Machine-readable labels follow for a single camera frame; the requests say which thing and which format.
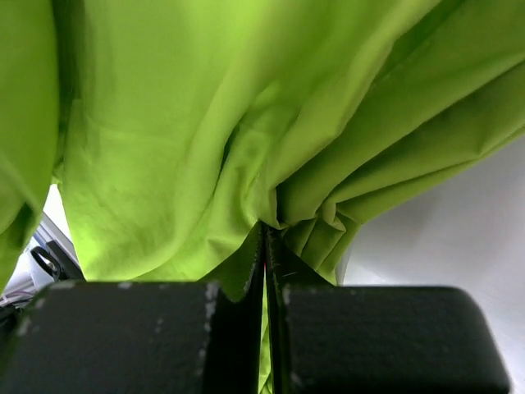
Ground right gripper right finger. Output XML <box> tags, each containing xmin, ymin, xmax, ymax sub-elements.
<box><xmin>265</xmin><ymin>228</ymin><xmax>511</xmax><ymax>393</ymax></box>

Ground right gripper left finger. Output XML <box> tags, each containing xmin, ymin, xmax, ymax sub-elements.
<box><xmin>1</xmin><ymin>225</ymin><xmax>263</xmax><ymax>393</ymax></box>

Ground lime green shorts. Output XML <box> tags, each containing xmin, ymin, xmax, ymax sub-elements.
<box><xmin>1</xmin><ymin>1</ymin><xmax>524</xmax><ymax>393</ymax></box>

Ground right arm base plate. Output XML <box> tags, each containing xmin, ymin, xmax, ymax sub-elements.
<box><xmin>30</xmin><ymin>241</ymin><xmax>85</xmax><ymax>282</ymax></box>

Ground aluminium mounting rail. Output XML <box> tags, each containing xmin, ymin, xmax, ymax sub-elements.
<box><xmin>1</xmin><ymin>214</ymin><xmax>84</xmax><ymax>306</ymax></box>

